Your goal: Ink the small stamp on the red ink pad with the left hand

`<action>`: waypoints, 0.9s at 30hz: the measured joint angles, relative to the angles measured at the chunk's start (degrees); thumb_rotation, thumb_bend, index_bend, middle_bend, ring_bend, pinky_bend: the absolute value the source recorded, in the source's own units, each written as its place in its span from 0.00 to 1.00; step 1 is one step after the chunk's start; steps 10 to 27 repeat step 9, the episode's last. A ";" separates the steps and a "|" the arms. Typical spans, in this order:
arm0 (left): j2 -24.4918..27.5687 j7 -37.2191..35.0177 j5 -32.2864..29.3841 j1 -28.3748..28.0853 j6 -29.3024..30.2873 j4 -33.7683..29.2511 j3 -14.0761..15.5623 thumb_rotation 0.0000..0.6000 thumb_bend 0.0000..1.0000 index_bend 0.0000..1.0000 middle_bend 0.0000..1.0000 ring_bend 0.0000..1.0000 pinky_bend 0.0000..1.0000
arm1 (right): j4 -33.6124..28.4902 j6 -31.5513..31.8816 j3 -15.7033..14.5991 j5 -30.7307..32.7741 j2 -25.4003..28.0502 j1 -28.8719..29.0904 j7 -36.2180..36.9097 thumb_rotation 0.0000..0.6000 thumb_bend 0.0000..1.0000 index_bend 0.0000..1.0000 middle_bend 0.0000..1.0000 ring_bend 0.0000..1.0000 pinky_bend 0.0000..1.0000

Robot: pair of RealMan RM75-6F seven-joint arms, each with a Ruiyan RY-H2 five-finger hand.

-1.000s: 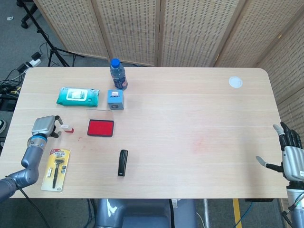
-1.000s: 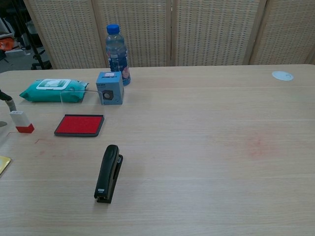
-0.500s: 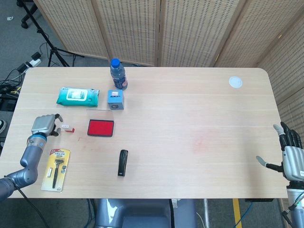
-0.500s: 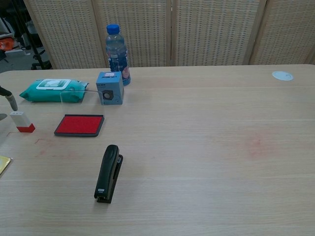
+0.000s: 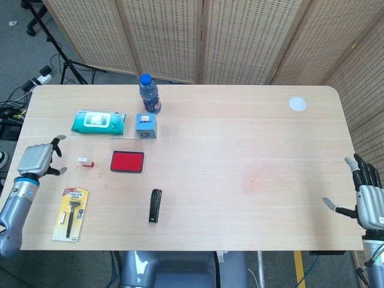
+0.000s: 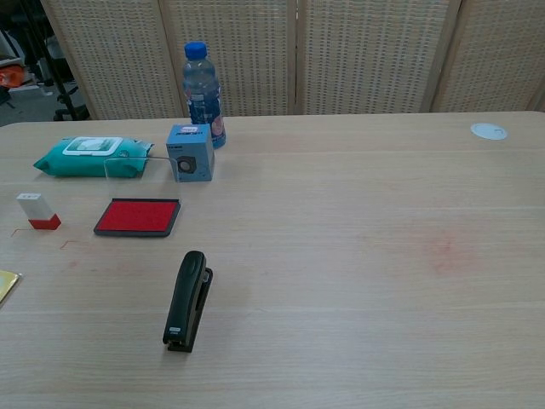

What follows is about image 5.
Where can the black stapler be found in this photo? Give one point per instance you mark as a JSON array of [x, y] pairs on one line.
[[155, 205]]

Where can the grey metal table leg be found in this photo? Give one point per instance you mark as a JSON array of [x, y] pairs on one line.
[[260, 270]]

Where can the grey blue robot torso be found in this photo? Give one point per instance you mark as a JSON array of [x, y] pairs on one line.
[[183, 270]]

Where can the red ink pad tray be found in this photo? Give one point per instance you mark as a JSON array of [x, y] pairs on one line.
[[127, 161]]

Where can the clear ink pad lid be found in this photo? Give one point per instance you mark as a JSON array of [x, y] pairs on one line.
[[127, 144]]

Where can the white power strip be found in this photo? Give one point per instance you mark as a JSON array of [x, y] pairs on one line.
[[42, 79]]

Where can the blue capped drink bottle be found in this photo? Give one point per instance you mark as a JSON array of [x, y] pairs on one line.
[[149, 96]]

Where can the black and white shoe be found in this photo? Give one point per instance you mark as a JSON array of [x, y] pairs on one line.
[[3, 159]]

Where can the green wet wipes pack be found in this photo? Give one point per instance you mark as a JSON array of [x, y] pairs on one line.
[[97, 121]]

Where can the wooden perforated folding screen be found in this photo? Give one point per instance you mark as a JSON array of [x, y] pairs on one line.
[[240, 39]]

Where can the razor in yellow package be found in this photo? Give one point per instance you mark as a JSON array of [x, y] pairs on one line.
[[70, 214]]

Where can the black office chair base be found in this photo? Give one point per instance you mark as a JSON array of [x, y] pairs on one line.
[[35, 18]]

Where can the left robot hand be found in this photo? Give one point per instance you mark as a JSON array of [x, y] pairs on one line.
[[34, 159]]

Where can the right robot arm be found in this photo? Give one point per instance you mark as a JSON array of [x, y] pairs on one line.
[[375, 264]]

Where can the black tripod stand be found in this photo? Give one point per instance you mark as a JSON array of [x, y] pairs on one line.
[[64, 61]]

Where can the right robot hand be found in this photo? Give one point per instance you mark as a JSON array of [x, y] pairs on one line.
[[370, 207]]

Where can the small blue cardboard box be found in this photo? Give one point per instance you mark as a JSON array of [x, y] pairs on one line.
[[146, 124]]

